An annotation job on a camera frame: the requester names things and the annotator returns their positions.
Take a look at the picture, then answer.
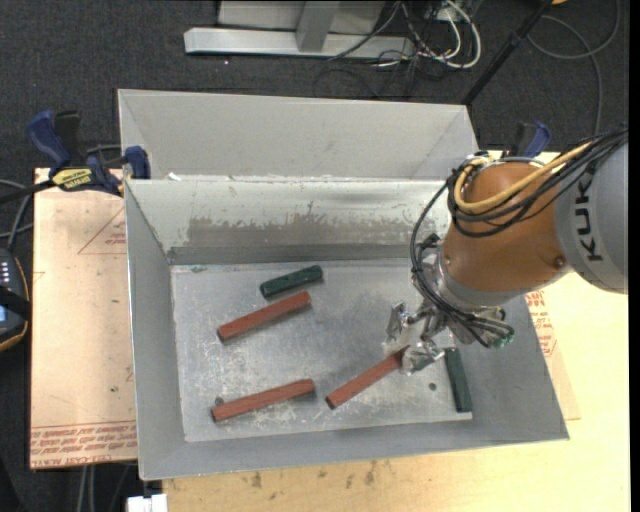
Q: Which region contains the dark green flat block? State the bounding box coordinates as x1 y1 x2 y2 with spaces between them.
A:
443 347 474 414
259 264 325 300

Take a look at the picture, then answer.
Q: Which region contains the brown cardboard board, red print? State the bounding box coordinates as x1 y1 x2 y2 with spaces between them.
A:
29 167 582 471

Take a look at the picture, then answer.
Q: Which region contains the grey metal bin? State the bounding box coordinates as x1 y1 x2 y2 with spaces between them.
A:
117 88 570 482

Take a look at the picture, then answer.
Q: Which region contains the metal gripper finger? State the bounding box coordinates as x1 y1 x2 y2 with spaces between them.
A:
402 344 446 377
384 301 412 351

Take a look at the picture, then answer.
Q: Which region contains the red-brown flat block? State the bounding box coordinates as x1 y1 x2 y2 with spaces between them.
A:
324 344 409 411
210 378 317 424
216 291 313 344

